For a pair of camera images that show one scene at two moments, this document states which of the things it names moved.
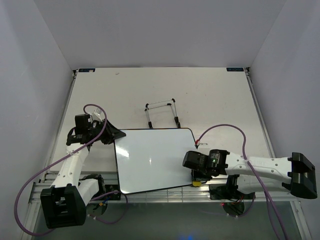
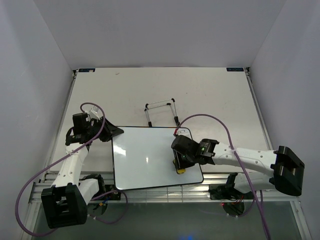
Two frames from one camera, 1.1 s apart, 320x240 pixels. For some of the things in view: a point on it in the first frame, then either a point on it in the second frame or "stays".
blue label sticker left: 91,70 stays
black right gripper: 196,177 -> 179,163
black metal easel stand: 153,105 stays
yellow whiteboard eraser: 196,183 -> 179,171
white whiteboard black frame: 152,159 stays
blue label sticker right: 235,69 stays
